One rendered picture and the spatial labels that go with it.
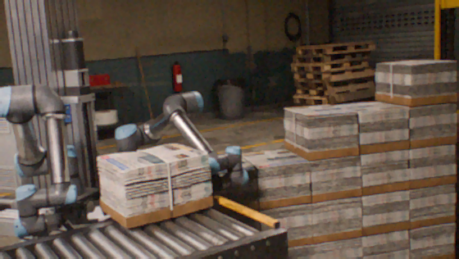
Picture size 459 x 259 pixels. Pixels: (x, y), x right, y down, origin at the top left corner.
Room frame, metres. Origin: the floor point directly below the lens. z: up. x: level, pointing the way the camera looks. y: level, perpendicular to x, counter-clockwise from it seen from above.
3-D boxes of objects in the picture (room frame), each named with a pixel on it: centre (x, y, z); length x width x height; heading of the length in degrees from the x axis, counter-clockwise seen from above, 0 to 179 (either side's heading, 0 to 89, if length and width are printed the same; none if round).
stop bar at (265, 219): (1.94, -0.06, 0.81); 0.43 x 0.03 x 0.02; 32
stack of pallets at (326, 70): (9.38, -2.07, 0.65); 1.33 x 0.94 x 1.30; 126
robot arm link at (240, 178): (2.37, -0.04, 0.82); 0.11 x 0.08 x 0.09; 122
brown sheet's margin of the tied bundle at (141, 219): (1.97, 0.40, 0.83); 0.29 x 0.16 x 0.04; 32
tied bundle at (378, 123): (2.86, -0.82, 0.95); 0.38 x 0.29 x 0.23; 12
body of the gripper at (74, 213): (1.95, 0.63, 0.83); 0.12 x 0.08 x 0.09; 121
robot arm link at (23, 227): (1.87, 0.77, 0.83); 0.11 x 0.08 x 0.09; 121
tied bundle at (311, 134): (2.80, -0.53, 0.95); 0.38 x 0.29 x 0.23; 12
